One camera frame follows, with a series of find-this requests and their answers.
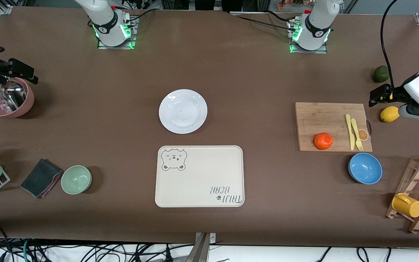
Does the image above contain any orange mandarin fruit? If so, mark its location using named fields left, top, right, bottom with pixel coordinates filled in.
left=314, top=132, right=334, bottom=150

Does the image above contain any white round plate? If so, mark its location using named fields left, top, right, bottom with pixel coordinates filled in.
left=159, top=89, right=208, bottom=134

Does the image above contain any dark green avocado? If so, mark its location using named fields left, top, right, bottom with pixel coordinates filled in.
left=372, top=65, right=391, bottom=83

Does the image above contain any metal scoop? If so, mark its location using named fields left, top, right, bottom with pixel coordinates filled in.
left=0, top=79, right=27, bottom=111

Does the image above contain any yellow plastic fork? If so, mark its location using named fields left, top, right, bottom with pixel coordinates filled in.
left=351, top=118, right=364, bottom=151

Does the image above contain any yellow plastic knife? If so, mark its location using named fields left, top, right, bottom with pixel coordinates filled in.
left=345, top=114, right=355, bottom=151

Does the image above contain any wooden cutting board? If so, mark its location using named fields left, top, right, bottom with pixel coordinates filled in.
left=295, top=102, right=373, bottom=152

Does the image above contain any blue bowl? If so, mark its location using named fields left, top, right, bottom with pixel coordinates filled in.
left=348, top=152, right=383, bottom=185

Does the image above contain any wooden mug rack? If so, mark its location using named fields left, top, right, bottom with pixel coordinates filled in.
left=385, top=154, right=419, bottom=234

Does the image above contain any dark folded cloth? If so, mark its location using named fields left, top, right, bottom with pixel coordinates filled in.
left=20, top=158, right=63, bottom=199

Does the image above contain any yellow mug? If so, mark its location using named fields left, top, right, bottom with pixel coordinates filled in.
left=392, top=193, right=419, bottom=218

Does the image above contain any light green bowl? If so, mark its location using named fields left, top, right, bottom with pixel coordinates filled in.
left=61, top=165, right=92, bottom=195

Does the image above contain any cream tray with bear print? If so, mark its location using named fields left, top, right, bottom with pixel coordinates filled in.
left=155, top=145, right=245, bottom=208

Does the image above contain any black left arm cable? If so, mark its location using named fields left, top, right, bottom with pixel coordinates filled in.
left=381, top=0, right=399, bottom=88

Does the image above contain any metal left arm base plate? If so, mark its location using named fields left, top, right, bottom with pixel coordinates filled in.
left=288, top=18, right=328, bottom=54

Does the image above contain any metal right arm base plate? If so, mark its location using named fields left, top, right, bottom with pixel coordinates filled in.
left=97, top=16, right=137, bottom=49

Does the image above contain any black right base cable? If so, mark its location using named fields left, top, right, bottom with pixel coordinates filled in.
left=128, top=9, right=155, bottom=28

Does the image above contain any black base cable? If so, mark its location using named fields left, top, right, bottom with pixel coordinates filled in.
left=237, top=11, right=294, bottom=30
left=128, top=9, right=155, bottom=28

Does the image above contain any black left base cable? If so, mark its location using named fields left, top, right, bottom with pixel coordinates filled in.
left=237, top=11, right=294, bottom=30

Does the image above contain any metal table edge bracket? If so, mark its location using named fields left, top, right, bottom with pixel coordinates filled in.
left=184, top=233, right=216, bottom=262

